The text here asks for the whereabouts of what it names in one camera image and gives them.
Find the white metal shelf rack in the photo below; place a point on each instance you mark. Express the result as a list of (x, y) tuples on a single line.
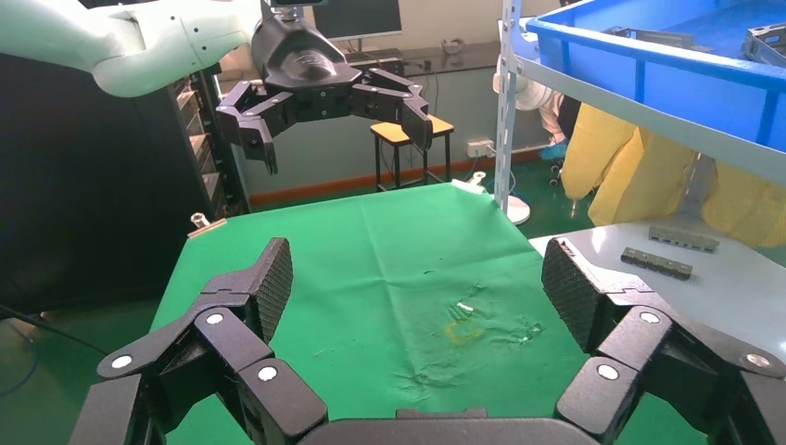
[(506, 123)]

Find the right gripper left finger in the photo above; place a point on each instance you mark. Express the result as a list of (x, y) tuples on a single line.
[(239, 344)]

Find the black drawer rack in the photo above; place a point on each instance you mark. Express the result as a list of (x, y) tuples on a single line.
[(206, 153)]

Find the silver binder clip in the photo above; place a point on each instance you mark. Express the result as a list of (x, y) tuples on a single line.
[(207, 228), (476, 178)]

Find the black office chair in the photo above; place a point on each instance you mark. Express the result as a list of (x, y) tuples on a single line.
[(556, 179)]

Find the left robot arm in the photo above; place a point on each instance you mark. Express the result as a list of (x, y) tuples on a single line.
[(153, 37)]

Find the silver sheet metal bracket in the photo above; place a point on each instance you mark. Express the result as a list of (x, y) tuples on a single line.
[(767, 43), (663, 38)]

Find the grey metal connector strip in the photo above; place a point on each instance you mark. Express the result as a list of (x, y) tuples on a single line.
[(681, 239), (656, 264)]

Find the white round stand base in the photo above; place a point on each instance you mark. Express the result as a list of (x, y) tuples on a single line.
[(519, 212)]

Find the white wall power outlet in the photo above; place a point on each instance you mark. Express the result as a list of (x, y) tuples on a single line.
[(480, 148)]

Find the person in white coverall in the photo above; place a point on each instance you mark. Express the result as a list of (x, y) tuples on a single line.
[(540, 101)]

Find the yellow fabric bag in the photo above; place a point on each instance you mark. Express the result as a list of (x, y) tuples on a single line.
[(614, 172)]

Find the black computer monitor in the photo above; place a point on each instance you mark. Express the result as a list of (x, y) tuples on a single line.
[(356, 18)]

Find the dark desk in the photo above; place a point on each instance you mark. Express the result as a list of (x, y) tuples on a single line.
[(466, 61)]

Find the yellow stool with black legs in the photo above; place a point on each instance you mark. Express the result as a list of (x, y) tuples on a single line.
[(393, 132)]

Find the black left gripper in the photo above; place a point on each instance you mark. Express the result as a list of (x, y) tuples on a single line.
[(301, 61)]

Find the green table cloth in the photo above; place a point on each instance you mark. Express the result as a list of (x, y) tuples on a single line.
[(381, 258)]

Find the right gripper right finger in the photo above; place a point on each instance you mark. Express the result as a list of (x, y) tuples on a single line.
[(645, 344)]

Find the black partition panel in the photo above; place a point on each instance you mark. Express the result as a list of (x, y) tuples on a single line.
[(92, 184)]

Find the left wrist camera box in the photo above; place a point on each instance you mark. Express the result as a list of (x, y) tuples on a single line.
[(295, 3)]

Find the blue plastic bin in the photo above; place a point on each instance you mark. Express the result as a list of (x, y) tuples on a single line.
[(675, 92)]

